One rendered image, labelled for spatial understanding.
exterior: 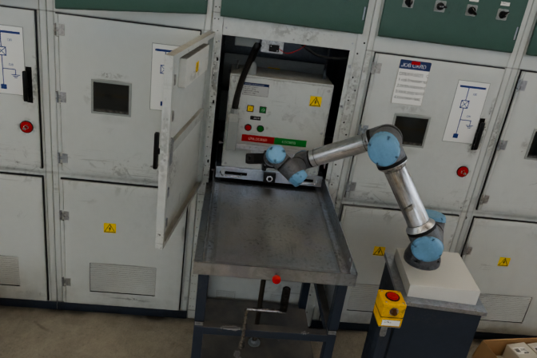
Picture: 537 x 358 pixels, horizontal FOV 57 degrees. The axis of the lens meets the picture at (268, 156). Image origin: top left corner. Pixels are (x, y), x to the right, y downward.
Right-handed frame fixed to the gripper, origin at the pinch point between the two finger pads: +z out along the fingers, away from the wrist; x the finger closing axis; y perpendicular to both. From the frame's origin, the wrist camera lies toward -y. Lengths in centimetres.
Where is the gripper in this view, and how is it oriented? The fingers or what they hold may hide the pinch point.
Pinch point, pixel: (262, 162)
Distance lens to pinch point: 232.9
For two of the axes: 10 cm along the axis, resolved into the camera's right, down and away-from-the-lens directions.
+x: 0.9, -9.9, 1.4
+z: -1.1, 1.3, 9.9
